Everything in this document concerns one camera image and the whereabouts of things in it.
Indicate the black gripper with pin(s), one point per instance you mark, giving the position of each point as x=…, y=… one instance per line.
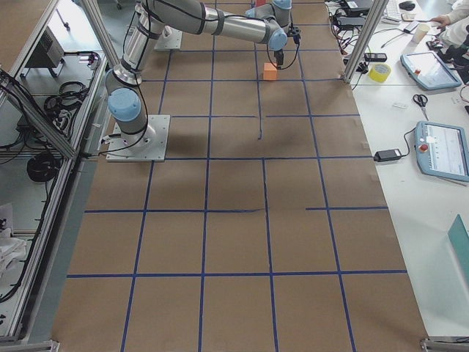
x=278, y=57

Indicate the orange foam block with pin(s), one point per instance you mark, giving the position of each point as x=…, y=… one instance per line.
x=270, y=72

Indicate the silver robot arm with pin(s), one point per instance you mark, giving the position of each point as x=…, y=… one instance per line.
x=266, y=24

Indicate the person's hand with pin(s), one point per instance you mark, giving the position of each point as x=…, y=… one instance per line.
x=441, y=21

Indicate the black phone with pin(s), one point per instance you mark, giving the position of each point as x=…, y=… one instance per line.
x=375, y=57

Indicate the yellow tape roll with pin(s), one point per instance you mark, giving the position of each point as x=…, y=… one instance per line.
x=380, y=72

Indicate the black power adapter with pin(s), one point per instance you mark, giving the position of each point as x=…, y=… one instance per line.
x=387, y=155

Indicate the black scissors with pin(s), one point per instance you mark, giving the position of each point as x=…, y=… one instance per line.
x=421, y=100

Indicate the far teach pendant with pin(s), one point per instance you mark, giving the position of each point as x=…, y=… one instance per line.
x=429, y=71

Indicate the teach pendant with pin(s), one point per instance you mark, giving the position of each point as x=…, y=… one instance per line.
x=429, y=71
x=442, y=150

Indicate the paper cup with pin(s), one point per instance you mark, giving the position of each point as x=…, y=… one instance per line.
x=421, y=31

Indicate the brown paper mat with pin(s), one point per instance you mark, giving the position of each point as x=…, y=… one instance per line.
x=266, y=227

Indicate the near teach pendant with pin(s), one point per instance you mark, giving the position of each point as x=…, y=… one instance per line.
x=442, y=150

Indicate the grey control box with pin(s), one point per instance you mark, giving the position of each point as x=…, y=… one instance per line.
x=48, y=54

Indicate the white crumpled cloth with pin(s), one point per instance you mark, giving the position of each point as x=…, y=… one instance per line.
x=13, y=249

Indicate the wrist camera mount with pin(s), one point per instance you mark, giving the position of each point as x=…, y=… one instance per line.
x=294, y=33

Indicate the aluminium frame post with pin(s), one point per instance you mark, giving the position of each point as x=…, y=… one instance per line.
x=373, y=18

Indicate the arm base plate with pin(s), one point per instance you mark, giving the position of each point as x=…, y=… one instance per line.
x=170, y=39
x=152, y=147

